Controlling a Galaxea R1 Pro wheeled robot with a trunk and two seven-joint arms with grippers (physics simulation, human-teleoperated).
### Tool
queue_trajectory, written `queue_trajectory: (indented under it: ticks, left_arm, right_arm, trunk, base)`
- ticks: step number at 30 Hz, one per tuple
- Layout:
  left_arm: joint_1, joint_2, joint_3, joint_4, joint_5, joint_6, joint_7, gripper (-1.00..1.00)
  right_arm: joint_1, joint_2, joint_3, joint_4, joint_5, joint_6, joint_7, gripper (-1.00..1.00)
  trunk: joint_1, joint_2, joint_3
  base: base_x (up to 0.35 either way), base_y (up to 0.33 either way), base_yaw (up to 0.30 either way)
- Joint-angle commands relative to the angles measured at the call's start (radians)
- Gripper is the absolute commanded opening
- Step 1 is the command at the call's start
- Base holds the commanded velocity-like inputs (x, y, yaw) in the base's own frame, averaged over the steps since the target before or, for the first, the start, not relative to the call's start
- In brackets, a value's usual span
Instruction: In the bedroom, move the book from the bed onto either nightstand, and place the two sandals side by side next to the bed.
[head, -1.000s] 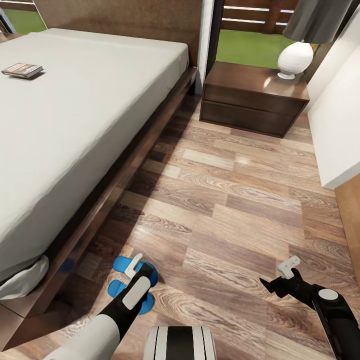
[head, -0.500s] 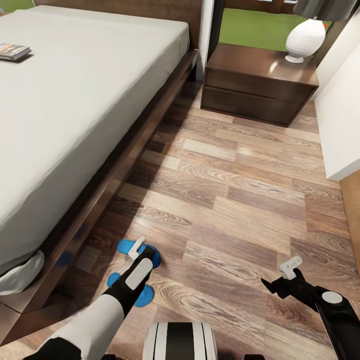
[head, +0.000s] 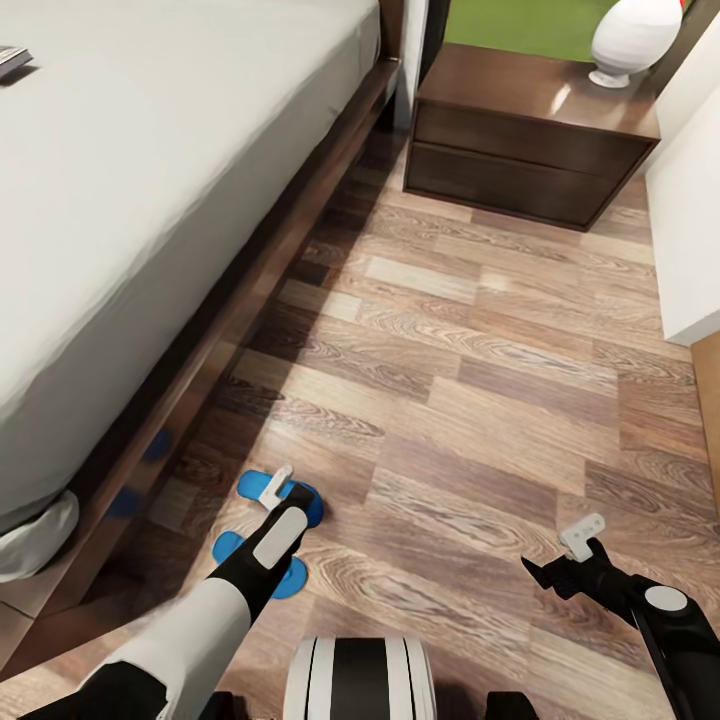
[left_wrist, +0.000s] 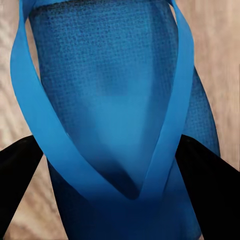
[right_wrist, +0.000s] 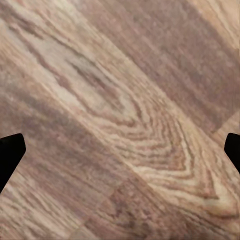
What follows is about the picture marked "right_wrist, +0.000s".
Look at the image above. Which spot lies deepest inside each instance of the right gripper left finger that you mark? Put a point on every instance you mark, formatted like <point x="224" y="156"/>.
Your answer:
<point x="12" y="150"/>

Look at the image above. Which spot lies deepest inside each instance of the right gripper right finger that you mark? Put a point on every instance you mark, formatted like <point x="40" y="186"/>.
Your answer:
<point x="232" y="149"/>

